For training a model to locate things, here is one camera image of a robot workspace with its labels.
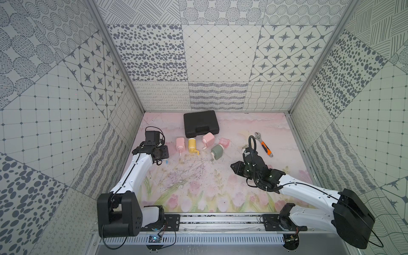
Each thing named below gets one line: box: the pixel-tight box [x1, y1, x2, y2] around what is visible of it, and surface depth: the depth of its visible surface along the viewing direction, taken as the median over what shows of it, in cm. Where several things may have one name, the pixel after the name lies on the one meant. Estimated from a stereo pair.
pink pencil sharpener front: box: [175, 137, 186, 157], surface depth 97 cm
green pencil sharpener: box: [210, 143, 225, 162], surface depth 95 cm
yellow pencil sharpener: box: [188, 137, 200, 156], surface depth 97 cm
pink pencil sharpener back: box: [202, 131, 216, 150], surface depth 100 cm
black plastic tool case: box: [183, 110, 220, 139], surface depth 110 cm
